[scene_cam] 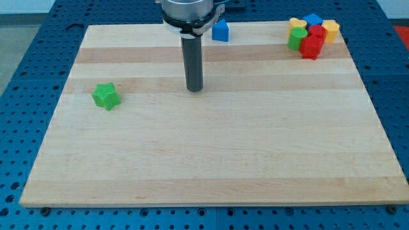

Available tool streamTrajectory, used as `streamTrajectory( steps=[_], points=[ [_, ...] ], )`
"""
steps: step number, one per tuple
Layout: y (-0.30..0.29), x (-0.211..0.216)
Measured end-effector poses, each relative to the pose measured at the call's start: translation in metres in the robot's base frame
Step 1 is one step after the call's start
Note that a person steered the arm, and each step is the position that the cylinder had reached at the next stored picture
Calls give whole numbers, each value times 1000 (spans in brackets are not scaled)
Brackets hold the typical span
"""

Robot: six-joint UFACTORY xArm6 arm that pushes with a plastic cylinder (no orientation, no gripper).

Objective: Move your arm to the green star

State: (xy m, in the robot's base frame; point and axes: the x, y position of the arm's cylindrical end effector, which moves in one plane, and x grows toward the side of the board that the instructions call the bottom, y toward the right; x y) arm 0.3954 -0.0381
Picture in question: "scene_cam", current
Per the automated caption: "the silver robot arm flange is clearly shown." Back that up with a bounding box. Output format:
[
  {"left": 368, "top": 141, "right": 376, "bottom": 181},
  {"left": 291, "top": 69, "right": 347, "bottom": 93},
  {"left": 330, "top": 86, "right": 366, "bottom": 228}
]
[{"left": 159, "top": 0, "right": 226, "bottom": 39}]

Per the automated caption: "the green star block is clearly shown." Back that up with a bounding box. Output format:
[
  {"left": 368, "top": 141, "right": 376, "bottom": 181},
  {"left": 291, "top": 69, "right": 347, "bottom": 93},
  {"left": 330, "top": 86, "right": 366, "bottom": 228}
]
[{"left": 91, "top": 82, "right": 121, "bottom": 111}]

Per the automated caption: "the red star block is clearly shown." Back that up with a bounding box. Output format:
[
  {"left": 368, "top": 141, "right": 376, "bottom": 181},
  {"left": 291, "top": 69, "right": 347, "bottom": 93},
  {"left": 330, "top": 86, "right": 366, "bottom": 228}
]
[{"left": 298, "top": 35, "right": 324, "bottom": 60}]

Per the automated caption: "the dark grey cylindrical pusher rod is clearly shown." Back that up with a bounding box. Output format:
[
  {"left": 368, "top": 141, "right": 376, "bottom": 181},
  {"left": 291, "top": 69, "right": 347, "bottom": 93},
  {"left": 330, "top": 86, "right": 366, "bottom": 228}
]
[{"left": 181, "top": 37, "right": 203, "bottom": 92}]

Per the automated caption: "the light wooden board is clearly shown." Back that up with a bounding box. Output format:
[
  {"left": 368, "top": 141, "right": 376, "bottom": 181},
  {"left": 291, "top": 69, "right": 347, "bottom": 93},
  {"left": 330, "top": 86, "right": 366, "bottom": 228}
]
[{"left": 20, "top": 21, "right": 408, "bottom": 208}]

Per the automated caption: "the blue triangular block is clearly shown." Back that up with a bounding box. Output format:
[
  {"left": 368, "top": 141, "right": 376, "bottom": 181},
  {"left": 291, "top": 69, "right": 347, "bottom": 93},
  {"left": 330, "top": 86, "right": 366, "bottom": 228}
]
[{"left": 212, "top": 19, "right": 229, "bottom": 42}]

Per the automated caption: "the green cylinder block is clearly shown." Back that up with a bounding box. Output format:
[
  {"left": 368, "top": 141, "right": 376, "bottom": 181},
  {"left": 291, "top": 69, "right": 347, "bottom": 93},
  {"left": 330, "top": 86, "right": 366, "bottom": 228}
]
[{"left": 288, "top": 27, "right": 308, "bottom": 50}]

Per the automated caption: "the yellow heart block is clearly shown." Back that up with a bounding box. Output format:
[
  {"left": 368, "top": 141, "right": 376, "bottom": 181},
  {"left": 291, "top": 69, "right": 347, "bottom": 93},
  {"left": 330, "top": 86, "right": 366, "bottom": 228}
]
[{"left": 287, "top": 17, "right": 307, "bottom": 35}]

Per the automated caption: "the red cylinder block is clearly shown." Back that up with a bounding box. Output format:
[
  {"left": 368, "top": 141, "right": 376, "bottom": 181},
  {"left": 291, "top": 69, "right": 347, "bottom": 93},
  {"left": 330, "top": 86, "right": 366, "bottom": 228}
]
[{"left": 308, "top": 24, "right": 328, "bottom": 43}]

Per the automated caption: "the blue cube block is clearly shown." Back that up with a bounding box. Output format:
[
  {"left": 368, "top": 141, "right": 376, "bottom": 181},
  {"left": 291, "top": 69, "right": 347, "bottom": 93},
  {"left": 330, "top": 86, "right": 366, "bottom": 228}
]
[{"left": 302, "top": 13, "right": 323, "bottom": 29}]

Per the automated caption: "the yellow hexagon block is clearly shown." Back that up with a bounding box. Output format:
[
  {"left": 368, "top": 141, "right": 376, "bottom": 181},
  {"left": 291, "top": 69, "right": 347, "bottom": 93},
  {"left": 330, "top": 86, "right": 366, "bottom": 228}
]
[{"left": 322, "top": 20, "right": 340, "bottom": 43}]

